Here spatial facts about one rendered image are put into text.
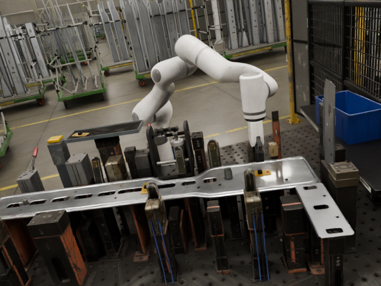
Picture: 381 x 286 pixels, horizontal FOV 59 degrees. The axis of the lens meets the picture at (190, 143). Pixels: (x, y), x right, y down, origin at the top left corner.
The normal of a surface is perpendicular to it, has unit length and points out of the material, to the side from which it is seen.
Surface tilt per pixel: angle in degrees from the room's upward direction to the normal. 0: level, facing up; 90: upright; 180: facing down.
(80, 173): 90
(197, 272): 0
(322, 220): 0
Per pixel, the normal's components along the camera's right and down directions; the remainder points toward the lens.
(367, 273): -0.16, -0.91
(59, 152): -0.04, 0.40
